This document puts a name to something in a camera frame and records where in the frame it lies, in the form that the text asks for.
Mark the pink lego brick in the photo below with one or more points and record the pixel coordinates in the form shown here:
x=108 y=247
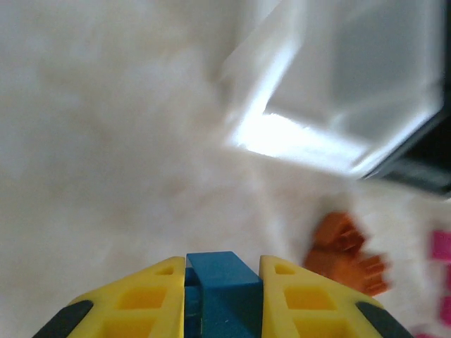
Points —
x=442 y=248
x=445 y=310

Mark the orange lego brick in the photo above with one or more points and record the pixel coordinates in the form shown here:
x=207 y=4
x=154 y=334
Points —
x=345 y=271
x=338 y=232

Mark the white plastic bin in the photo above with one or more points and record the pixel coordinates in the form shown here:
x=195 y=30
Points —
x=370 y=53

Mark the blue lego brick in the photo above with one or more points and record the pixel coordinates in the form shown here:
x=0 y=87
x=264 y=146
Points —
x=225 y=281

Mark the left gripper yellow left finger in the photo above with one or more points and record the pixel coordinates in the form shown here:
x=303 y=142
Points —
x=141 y=299

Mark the black plastic bin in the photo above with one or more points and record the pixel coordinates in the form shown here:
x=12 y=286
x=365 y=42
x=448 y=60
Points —
x=423 y=158

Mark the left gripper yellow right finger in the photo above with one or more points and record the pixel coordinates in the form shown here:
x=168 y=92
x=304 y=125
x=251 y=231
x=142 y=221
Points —
x=310 y=306

